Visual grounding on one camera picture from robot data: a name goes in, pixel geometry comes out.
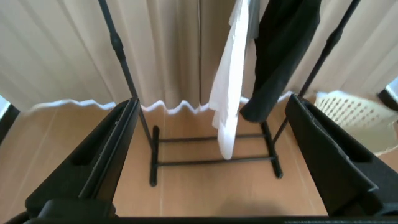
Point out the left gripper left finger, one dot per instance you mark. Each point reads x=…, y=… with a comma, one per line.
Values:
x=62, y=193

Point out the white laundry basket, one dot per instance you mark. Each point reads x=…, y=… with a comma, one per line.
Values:
x=351, y=109

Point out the black clothes rack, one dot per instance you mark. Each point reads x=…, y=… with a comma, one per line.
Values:
x=154, y=155

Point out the white printed t-shirt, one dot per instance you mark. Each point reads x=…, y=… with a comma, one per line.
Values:
x=230, y=93

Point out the black garment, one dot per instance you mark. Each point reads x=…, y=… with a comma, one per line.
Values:
x=280, y=46

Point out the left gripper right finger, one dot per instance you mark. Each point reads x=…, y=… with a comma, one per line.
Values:
x=335, y=174

